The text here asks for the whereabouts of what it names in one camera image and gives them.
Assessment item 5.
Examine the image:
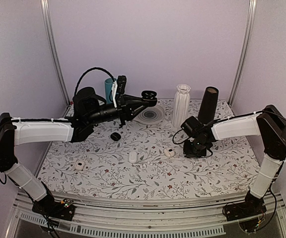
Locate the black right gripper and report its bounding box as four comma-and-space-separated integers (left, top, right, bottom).
183, 138, 209, 158

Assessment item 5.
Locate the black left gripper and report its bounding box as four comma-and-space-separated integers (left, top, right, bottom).
86, 94, 148, 125

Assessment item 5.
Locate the black earbud case gold trim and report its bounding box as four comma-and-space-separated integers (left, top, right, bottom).
141, 90, 157, 107

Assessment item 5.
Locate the beige earbud charging case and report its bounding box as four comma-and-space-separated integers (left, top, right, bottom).
163, 148, 175, 158

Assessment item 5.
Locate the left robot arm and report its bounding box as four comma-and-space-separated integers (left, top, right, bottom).
0, 87, 157, 215

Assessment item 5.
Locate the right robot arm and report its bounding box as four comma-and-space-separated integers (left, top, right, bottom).
181, 105, 286, 216

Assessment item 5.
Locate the small black earbud case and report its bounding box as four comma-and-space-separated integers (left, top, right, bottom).
110, 132, 121, 141

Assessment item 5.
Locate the white open earbud case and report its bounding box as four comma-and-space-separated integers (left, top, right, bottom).
74, 161, 85, 171

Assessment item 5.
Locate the grey spiral plate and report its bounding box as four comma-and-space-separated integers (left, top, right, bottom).
134, 105, 165, 125

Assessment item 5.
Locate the teal cup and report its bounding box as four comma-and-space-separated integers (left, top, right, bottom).
104, 78, 116, 104

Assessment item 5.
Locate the white ribbed vase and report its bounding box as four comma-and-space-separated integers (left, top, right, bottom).
171, 84, 191, 128

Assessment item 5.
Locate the floral patterned table mat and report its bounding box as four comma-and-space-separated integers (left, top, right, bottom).
38, 99, 259, 200

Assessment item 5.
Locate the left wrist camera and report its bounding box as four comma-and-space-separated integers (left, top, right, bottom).
111, 75, 127, 107

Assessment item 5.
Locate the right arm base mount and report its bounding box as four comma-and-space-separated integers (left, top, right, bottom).
222, 191, 267, 233

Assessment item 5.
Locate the aluminium front rail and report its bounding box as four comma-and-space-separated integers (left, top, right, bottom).
5, 192, 286, 238

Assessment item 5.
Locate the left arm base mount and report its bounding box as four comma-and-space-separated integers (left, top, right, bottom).
32, 194, 75, 221

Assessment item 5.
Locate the right aluminium frame post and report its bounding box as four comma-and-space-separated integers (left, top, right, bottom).
228, 0, 257, 107

